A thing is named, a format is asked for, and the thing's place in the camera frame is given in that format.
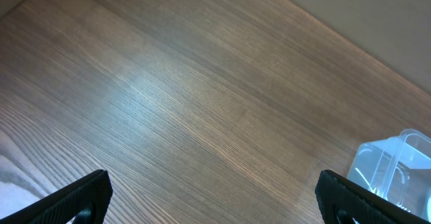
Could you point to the clear container left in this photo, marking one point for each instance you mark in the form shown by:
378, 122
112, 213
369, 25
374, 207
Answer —
400, 169

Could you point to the white fork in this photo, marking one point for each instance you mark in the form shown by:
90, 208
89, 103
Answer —
361, 180

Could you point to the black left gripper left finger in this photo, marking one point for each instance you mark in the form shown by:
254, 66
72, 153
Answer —
84, 201

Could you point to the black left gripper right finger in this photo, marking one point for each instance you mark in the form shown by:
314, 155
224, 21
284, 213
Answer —
341, 201

